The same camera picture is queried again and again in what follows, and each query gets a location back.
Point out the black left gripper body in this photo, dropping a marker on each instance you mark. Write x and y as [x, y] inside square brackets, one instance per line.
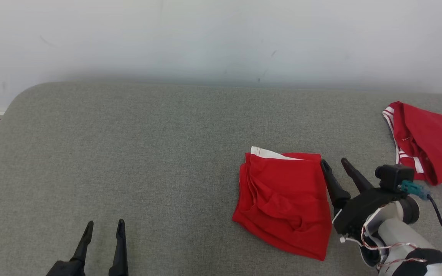
[65, 269]

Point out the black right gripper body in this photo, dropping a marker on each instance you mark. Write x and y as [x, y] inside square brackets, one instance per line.
[363, 209]

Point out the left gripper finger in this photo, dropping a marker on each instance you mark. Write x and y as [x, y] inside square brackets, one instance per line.
[120, 253]
[84, 245]

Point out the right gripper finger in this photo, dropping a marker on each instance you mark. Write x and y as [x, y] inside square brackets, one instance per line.
[336, 189]
[357, 180]

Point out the red white-striped shorts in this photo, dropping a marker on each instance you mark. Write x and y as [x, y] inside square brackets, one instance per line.
[282, 203]

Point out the red white basketball jersey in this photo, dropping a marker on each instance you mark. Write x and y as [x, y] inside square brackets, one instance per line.
[436, 142]

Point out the grey fabric sofa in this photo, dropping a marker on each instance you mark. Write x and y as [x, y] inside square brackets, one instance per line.
[148, 161]

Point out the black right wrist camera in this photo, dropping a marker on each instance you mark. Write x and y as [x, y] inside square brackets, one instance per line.
[393, 176]

